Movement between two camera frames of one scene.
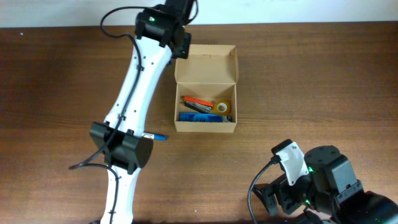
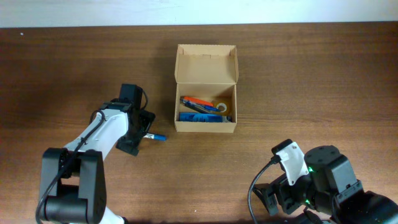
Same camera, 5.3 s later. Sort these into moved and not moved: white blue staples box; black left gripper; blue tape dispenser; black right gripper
Moved: black left gripper
Not moved: white blue staples box; blue tape dispenser; black right gripper
